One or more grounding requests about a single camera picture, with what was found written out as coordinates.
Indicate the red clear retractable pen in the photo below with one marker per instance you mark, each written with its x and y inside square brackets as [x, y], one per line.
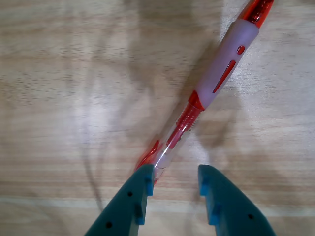
[221, 68]

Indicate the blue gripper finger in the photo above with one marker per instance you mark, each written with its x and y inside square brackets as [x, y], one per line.
[120, 211]
[231, 211]

